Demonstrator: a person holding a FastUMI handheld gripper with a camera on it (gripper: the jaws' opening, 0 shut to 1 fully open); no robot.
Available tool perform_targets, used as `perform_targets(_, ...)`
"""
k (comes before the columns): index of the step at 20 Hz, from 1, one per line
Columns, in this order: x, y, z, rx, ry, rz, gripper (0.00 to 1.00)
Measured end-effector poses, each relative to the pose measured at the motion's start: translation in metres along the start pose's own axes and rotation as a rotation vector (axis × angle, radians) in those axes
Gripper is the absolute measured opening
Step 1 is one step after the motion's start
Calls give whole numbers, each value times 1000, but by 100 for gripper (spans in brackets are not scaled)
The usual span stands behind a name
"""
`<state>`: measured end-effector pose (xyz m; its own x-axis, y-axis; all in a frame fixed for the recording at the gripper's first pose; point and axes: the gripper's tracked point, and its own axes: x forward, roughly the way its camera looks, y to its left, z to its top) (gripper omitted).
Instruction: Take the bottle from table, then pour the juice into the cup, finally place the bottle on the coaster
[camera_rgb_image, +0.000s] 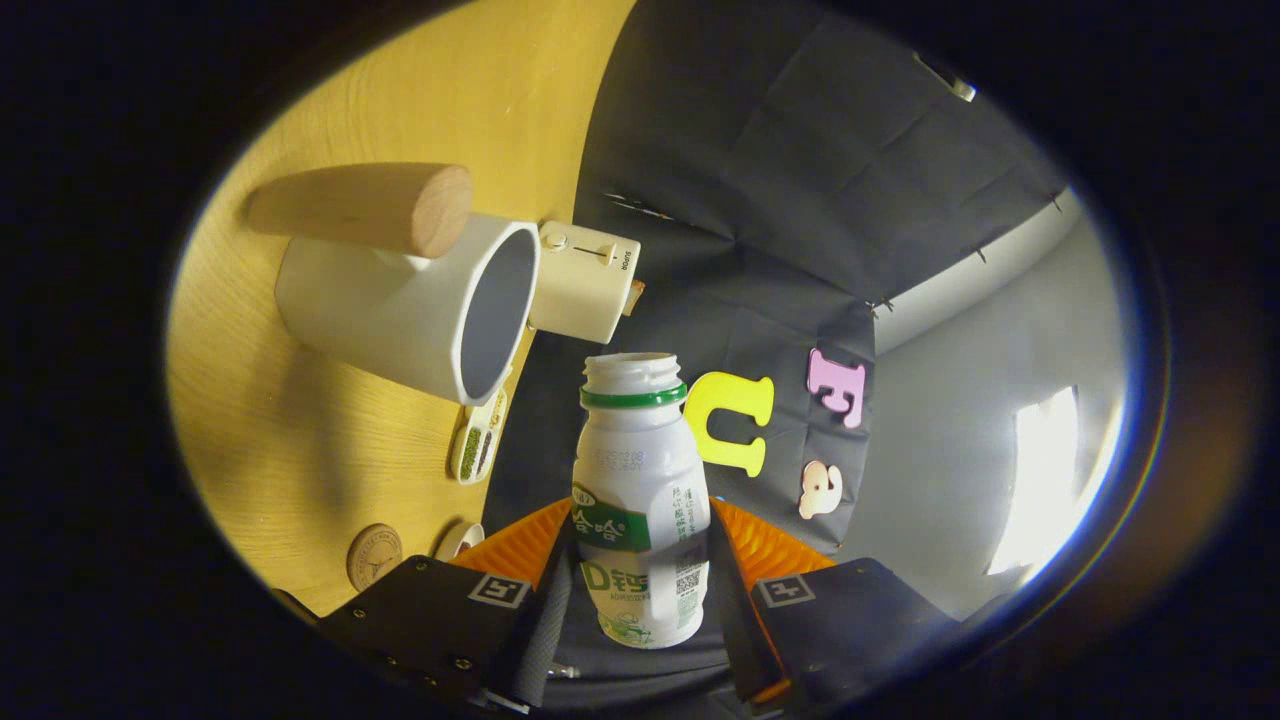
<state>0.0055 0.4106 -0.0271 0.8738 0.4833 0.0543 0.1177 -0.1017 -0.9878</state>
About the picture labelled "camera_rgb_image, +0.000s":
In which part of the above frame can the white juice bottle green ring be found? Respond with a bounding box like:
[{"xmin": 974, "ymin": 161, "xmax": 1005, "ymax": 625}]
[{"xmin": 572, "ymin": 352, "xmax": 713, "ymax": 649}]

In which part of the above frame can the small white bowl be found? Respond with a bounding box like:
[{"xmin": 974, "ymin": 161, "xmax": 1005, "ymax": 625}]
[{"xmin": 435, "ymin": 520, "xmax": 486, "ymax": 561}]

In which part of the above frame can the white cup with wooden handle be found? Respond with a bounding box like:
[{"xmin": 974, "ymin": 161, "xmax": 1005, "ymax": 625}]
[{"xmin": 245, "ymin": 163, "xmax": 541, "ymax": 406}]

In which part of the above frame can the round wooden coaster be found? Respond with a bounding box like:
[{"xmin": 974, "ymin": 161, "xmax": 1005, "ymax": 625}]
[{"xmin": 346, "ymin": 523, "xmax": 403, "ymax": 593}]

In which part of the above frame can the white divided dish with beans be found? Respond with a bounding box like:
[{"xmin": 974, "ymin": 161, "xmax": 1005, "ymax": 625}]
[{"xmin": 450, "ymin": 385, "xmax": 509, "ymax": 486}]

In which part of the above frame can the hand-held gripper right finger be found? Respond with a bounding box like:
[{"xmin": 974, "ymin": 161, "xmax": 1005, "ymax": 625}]
[{"xmin": 708, "ymin": 495, "xmax": 961, "ymax": 713}]

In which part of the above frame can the cream toaster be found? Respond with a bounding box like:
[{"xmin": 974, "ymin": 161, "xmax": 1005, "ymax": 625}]
[{"xmin": 528, "ymin": 221, "xmax": 643, "ymax": 345}]

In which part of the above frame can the bright ceiling light panel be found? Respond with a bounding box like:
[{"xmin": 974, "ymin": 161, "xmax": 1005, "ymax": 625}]
[{"xmin": 990, "ymin": 385, "xmax": 1101, "ymax": 576}]

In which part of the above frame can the wooden table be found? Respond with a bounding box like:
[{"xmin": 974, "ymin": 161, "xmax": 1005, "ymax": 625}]
[{"xmin": 165, "ymin": 0, "xmax": 641, "ymax": 616}]

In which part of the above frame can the black backdrop cloth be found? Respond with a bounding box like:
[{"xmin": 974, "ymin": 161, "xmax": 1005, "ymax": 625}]
[{"xmin": 482, "ymin": 0, "xmax": 1066, "ymax": 701}]

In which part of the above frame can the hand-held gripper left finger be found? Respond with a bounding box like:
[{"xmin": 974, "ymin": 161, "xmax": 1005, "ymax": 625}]
[{"xmin": 318, "ymin": 497, "xmax": 576, "ymax": 713}]

